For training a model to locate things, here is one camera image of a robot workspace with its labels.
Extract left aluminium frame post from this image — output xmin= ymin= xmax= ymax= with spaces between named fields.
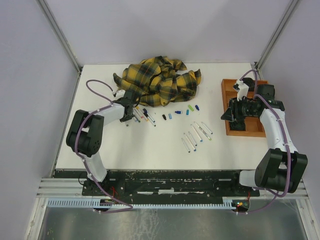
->
xmin=36 ymin=0 xmax=83 ymax=74

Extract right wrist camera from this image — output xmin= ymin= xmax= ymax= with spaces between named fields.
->
xmin=233 ymin=79 xmax=249 ymax=102

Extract right aluminium frame post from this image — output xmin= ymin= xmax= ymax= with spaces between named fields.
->
xmin=254 ymin=0 xmax=302 ymax=77

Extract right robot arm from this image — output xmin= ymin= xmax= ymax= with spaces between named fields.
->
xmin=221 ymin=80 xmax=308 ymax=197

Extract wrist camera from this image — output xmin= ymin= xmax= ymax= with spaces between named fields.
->
xmin=112 ymin=89 xmax=126 ymax=99
xmin=233 ymin=79 xmax=249 ymax=102

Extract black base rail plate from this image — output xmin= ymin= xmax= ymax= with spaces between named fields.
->
xmin=82 ymin=169 xmax=266 ymax=204

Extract yellow plaid cloth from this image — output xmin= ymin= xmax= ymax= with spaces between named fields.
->
xmin=113 ymin=56 xmax=202 ymax=107

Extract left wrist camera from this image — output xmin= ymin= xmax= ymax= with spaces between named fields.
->
xmin=112 ymin=89 xmax=126 ymax=99

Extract yellow cap marker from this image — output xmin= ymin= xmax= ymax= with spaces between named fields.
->
xmin=135 ymin=106 xmax=149 ymax=122

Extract orange compartment tray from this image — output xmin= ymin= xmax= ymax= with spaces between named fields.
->
xmin=221 ymin=79 xmax=266 ymax=138

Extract aluminium frame post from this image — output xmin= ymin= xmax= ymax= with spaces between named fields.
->
xmin=36 ymin=0 xmax=83 ymax=74
xmin=254 ymin=0 xmax=302 ymax=77

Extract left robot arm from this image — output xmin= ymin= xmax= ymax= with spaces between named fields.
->
xmin=66 ymin=90 xmax=140 ymax=195

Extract light blue cable duct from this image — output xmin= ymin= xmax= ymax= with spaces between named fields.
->
xmin=47 ymin=197 xmax=248 ymax=208

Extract pink cap pen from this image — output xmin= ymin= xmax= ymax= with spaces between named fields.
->
xmin=133 ymin=110 xmax=141 ymax=123

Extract black rolled sock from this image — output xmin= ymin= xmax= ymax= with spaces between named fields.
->
xmin=242 ymin=77 xmax=256 ymax=92

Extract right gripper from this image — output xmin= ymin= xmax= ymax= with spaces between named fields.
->
xmin=220 ymin=95 xmax=257 ymax=122

